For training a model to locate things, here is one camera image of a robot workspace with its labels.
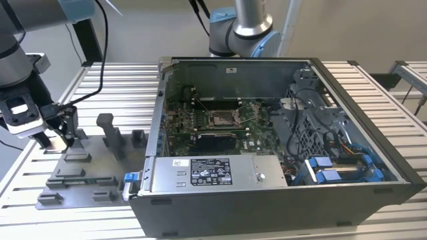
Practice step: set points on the white case wall sticker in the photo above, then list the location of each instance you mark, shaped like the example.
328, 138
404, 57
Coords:
232, 70

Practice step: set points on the blue case latch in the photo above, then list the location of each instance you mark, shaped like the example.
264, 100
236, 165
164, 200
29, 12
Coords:
130, 177

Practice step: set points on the CPU socket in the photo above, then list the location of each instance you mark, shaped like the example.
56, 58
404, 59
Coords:
224, 121

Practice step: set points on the black open PC case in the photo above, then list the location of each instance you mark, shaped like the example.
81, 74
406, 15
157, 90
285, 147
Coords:
268, 212

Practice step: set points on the black box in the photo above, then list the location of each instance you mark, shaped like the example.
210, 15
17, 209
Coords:
384, 81

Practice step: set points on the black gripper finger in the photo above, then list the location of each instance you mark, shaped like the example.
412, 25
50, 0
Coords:
72, 125
44, 141

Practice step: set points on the grey metal drive cage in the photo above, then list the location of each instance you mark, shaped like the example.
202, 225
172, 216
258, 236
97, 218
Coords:
310, 135

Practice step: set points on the green motherboard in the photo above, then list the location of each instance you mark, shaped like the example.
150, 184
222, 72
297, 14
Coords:
264, 140

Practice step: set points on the grey parts rack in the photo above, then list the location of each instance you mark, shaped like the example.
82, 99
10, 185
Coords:
101, 195

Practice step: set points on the black vertical post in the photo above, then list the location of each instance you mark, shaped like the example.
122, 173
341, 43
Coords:
88, 45

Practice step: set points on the silver power supply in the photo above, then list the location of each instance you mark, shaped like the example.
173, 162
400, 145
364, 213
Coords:
161, 175

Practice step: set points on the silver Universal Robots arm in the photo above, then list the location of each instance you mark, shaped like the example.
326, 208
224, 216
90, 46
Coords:
249, 17

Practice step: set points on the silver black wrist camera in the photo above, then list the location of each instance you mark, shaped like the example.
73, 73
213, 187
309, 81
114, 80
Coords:
21, 125

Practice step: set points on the blue disk carrier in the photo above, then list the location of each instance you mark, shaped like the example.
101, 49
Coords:
324, 161
329, 175

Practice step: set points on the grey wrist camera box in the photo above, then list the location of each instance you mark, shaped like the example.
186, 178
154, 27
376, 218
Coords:
42, 63

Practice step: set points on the black RAM slot row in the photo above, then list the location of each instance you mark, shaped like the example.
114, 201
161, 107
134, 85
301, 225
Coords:
217, 101
221, 129

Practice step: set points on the aluminium slat side table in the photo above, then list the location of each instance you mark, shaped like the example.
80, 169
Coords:
416, 75

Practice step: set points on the black heatsink block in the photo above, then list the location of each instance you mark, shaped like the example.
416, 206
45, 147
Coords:
188, 97

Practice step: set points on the black power supply label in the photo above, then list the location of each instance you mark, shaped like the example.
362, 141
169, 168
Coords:
210, 171

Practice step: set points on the silver power supply screw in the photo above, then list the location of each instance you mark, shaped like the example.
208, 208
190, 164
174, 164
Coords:
261, 176

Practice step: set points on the thin metal locking lever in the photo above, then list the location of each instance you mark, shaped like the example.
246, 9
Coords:
250, 118
202, 104

